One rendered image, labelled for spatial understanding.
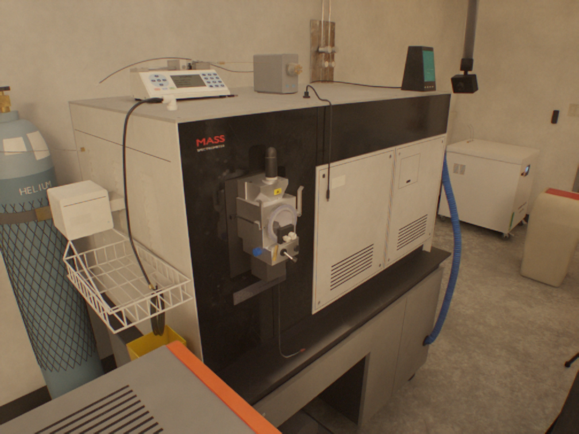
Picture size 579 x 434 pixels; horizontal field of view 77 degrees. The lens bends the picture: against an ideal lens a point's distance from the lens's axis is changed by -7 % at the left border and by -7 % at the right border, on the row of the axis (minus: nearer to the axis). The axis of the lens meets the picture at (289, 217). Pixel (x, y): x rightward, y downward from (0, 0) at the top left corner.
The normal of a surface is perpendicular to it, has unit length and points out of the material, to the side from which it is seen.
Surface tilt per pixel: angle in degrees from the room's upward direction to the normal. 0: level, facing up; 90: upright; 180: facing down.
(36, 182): 90
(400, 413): 0
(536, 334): 0
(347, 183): 90
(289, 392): 90
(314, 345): 0
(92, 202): 90
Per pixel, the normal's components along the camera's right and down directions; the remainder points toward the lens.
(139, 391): 0.00, -0.93
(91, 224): 0.70, 0.26
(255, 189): -0.71, 0.26
